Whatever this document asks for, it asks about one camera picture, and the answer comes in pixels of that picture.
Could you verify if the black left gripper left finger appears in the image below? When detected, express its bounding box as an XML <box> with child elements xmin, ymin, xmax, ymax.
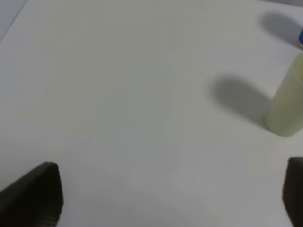
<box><xmin>0</xmin><ymin>162</ymin><xmax>63</xmax><ymax>227</ymax></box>

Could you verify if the light green plastic cup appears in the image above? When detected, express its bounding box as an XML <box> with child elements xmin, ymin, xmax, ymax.
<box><xmin>265</xmin><ymin>54</ymin><xmax>303</xmax><ymax>137</ymax></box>

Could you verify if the blue sleeved paper cup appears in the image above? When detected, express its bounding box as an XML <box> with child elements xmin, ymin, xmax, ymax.
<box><xmin>298</xmin><ymin>30</ymin><xmax>303</xmax><ymax>49</ymax></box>

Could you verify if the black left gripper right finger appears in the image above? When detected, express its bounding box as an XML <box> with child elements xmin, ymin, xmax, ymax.
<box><xmin>282</xmin><ymin>157</ymin><xmax>303</xmax><ymax>227</ymax></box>

